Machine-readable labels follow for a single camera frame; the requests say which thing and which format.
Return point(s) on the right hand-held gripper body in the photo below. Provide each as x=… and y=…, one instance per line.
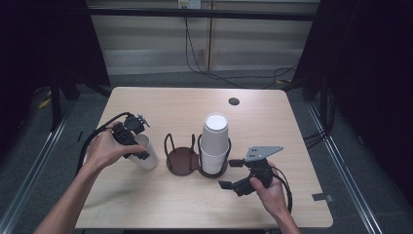
x=259, y=169

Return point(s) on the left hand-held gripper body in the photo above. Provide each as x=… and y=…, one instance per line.
x=126, y=133

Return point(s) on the single white paper cup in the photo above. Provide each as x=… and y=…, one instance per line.
x=148, y=164

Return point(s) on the stack of white paper cups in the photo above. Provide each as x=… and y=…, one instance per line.
x=214, y=139

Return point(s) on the brown cup holder rack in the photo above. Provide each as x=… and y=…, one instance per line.
x=181, y=161

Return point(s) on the person's left hand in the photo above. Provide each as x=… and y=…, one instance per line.
x=104, y=149

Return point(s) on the person's right hand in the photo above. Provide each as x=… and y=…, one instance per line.
x=274, y=195

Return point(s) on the dark round table grommet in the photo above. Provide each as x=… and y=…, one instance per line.
x=233, y=101

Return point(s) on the grey tape piece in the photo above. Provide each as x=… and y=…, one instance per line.
x=321, y=197

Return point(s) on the black metal stand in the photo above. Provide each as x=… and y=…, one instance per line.
x=323, y=104
x=56, y=104

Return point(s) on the black curtain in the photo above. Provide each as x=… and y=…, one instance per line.
x=373, y=65
x=39, y=42

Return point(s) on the black horizontal bar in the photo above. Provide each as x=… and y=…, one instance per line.
x=195, y=13

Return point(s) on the metal floor rail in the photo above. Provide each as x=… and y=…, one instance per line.
x=347, y=175
x=35, y=169

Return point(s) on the white wall outlet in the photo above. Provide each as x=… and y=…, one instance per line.
x=190, y=4

